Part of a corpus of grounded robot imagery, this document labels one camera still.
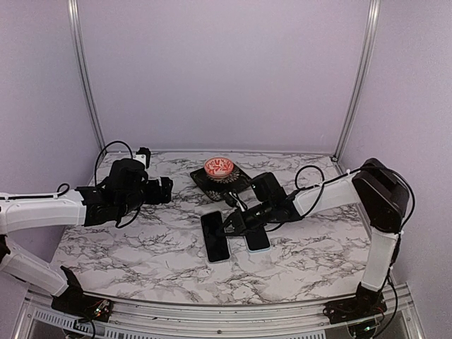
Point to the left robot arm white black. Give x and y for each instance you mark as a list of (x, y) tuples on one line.
[(63, 208)]

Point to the right aluminium frame post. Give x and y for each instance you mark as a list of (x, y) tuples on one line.
[(360, 78)]

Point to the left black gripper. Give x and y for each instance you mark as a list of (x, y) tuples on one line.
[(155, 197)]

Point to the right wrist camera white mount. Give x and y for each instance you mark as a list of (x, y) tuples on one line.
[(233, 200)]

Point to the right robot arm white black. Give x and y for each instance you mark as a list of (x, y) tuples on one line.
[(383, 193)]

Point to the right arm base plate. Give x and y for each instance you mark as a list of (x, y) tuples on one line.
[(350, 309)]

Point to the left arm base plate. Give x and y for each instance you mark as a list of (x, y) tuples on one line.
[(88, 307)]

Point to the clear magsafe phone case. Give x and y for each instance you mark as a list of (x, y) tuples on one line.
[(219, 262)]

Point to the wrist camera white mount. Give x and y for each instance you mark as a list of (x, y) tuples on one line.
[(233, 200), (143, 155)]

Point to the front aluminium rail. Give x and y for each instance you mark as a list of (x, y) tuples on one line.
[(139, 319)]

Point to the red white patterned bowl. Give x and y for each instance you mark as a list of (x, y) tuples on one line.
[(218, 167)]

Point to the aluminium frame post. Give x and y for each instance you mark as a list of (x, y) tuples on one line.
[(82, 65), (360, 78)]

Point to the black square floral plate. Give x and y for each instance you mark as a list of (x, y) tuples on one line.
[(237, 181)]

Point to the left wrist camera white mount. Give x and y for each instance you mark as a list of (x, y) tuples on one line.
[(143, 155)]

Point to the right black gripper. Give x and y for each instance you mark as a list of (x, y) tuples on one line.
[(239, 222)]

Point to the left aluminium frame post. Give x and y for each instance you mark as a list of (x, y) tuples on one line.
[(82, 65)]

